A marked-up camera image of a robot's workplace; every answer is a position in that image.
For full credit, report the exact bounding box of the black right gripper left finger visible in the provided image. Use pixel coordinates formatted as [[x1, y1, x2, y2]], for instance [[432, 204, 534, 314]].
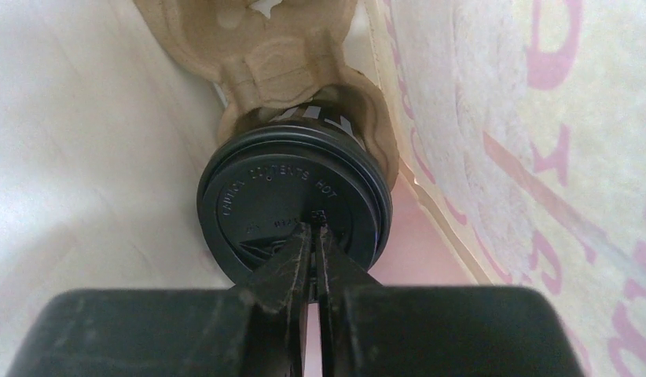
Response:
[[8, 224, 313, 376]]

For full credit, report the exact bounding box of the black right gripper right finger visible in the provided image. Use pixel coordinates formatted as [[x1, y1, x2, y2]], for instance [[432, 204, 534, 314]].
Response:
[[314, 227, 583, 376]]

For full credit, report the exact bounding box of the black plastic cup lid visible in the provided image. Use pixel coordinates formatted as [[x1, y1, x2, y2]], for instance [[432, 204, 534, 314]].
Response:
[[196, 120, 394, 286]]

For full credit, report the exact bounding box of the black coffee cup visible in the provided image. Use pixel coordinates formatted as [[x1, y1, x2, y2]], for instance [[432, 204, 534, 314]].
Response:
[[196, 101, 394, 286]]

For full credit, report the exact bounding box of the pink paper bag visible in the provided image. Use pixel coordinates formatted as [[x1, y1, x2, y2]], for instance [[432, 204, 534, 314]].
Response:
[[0, 1, 646, 376]]

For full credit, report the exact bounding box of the brown cup carrier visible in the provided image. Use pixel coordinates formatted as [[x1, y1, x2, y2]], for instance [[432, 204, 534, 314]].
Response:
[[136, 1, 399, 186]]

